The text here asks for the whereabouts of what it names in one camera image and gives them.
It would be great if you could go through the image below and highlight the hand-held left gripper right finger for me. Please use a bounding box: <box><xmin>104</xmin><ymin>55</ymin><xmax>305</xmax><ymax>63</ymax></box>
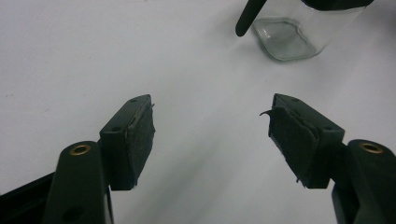
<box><xmin>259</xmin><ymin>92</ymin><xmax>346</xmax><ymax>190</ymax></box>

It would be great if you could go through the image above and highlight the black jar lid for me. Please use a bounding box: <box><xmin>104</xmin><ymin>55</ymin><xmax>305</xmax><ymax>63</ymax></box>
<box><xmin>300</xmin><ymin>0</ymin><xmax>375</xmax><ymax>12</ymax></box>

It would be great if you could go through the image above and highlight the clear glass jar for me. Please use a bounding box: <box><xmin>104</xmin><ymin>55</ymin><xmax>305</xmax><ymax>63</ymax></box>
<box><xmin>250</xmin><ymin>0</ymin><xmax>366</xmax><ymax>63</ymax></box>

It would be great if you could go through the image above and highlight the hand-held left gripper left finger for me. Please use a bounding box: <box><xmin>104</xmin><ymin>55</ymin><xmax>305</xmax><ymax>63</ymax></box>
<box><xmin>99</xmin><ymin>93</ymin><xmax>156</xmax><ymax>191</ymax></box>

